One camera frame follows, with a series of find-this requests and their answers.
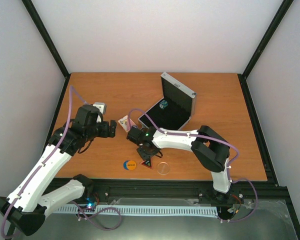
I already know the black aluminium frame rail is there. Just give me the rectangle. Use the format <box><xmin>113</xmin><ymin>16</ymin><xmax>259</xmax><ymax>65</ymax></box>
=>
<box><xmin>22</xmin><ymin>178</ymin><xmax>290</xmax><ymax>203</ymax></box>

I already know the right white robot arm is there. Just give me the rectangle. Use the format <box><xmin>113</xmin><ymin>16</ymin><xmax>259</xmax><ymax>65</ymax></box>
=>
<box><xmin>127</xmin><ymin>125</ymin><xmax>231</xmax><ymax>194</ymax></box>

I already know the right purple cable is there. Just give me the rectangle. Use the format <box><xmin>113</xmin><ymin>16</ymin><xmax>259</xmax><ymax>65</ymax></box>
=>
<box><xmin>127</xmin><ymin>107</ymin><xmax>259</xmax><ymax>224</ymax></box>

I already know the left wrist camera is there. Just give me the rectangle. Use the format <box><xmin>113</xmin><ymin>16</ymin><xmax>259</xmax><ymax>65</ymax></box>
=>
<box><xmin>91</xmin><ymin>102</ymin><xmax>107</xmax><ymax>115</ymax></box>

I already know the orange blue round button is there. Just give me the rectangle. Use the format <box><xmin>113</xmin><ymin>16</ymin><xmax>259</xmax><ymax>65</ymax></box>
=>
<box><xmin>123</xmin><ymin>160</ymin><xmax>137</xmax><ymax>171</ymax></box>

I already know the aluminium poker case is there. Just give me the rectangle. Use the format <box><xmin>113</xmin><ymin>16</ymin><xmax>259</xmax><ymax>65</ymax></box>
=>
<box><xmin>138</xmin><ymin>72</ymin><xmax>197</xmax><ymax>130</ymax></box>

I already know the white slotted cable duct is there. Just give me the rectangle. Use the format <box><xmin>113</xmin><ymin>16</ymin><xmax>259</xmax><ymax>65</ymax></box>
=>
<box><xmin>52</xmin><ymin>202</ymin><xmax>219</xmax><ymax>218</ymax></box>

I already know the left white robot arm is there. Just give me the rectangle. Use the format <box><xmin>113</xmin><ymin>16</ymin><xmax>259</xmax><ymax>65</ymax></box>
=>
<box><xmin>0</xmin><ymin>102</ymin><xmax>117</xmax><ymax>236</ymax></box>

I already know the clear round dealer button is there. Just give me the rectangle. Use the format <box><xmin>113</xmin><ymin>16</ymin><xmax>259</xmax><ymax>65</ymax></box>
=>
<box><xmin>156</xmin><ymin>162</ymin><xmax>171</xmax><ymax>176</ymax></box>

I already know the playing card deck box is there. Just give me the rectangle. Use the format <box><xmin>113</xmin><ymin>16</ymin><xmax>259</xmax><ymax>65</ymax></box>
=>
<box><xmin>117</xmin><ymin>115</ymin><xmax>136</xmax><ymax>132</ymax></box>

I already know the red black triangular button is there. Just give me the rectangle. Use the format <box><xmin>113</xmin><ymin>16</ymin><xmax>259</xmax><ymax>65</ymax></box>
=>
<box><xmin>140</xmin><ymin>159</ymin><xmax>152</xmax><ymax>169</ymax></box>

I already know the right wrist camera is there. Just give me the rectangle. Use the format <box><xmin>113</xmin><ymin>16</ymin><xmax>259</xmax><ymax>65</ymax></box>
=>
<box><xmin>126</xmin><ymin>126</ymin><xmax>144</xmax><ymax>145</ymax></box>

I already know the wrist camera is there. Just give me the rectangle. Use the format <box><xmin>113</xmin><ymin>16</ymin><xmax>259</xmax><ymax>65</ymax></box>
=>
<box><xmin>126</xmin><ymin>126</ymin><xmax>144</xmax><ymax>145</ymax></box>
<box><xmin>91</xmin><ymin>102</ymin><xmax>107</xmax><ymax>115</ymax></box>

